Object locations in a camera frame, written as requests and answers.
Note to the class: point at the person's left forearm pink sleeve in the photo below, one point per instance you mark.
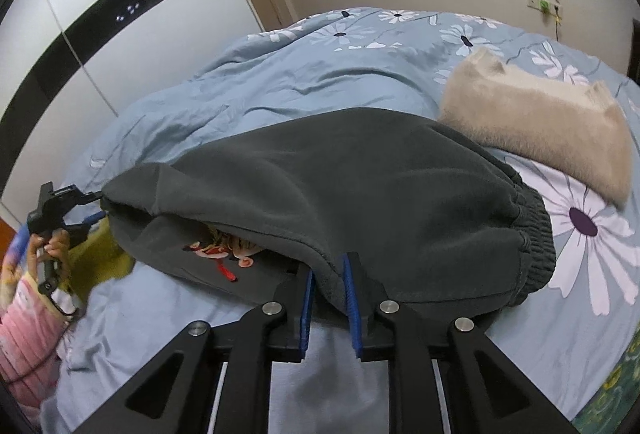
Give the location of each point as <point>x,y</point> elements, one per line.
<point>27,339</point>

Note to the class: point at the beige fluffy sweater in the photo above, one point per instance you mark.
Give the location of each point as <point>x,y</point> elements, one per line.
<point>545,123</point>

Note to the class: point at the dark furniture edge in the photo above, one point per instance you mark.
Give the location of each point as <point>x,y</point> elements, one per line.
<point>635,51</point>

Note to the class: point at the green patterned bed sheet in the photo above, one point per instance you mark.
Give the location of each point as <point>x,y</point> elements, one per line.
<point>612,389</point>

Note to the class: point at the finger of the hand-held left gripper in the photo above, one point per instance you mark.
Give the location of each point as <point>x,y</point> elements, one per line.
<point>92,218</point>
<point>94,197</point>

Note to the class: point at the wall socket with green plug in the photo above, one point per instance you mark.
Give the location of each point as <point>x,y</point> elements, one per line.
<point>544,4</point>

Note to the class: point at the person's left hand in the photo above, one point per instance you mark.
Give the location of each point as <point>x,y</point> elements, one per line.
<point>50,250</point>

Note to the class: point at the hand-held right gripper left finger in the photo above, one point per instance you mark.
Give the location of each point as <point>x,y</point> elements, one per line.
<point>305,314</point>

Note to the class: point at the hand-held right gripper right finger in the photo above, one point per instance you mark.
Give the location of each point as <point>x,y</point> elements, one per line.
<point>352,309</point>

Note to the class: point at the yellow-green cloth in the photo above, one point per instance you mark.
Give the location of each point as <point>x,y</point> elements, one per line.
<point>97,246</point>

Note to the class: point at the blue floral quilt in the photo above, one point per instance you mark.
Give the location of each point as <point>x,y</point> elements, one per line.
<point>300,73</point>

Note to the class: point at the dark grey fleece garment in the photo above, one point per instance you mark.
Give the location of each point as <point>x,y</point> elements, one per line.
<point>320,194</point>

